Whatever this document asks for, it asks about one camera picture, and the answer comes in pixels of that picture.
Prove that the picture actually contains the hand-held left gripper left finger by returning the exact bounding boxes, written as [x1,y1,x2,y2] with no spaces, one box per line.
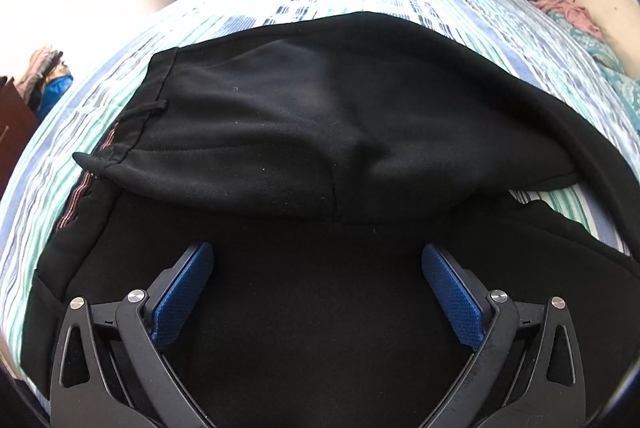
[49,241,217,428]

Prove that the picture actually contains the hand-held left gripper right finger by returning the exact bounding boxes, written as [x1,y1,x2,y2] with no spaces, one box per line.
[419,243,587,428]

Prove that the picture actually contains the black pants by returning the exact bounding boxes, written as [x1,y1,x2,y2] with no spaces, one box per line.
[20,11,640,428]

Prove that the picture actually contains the striped bed sheet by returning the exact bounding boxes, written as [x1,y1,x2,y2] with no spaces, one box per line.
[0,0,640,349]

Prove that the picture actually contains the brown wooden cabinet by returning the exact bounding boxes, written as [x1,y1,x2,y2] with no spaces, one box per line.
[0,76,41,196]

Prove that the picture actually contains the blue and tan clothes heap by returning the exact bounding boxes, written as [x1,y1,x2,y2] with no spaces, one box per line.
[15,44,75,121]

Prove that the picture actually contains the teal patterned pillow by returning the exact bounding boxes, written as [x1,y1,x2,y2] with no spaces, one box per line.
[542,8,640,129]

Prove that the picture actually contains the pink cloth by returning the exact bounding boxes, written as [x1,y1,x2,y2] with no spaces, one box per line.
[531,0,606,42]

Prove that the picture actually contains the cream padded headboard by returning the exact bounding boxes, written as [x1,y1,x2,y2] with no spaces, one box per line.
[574,0,640,79]

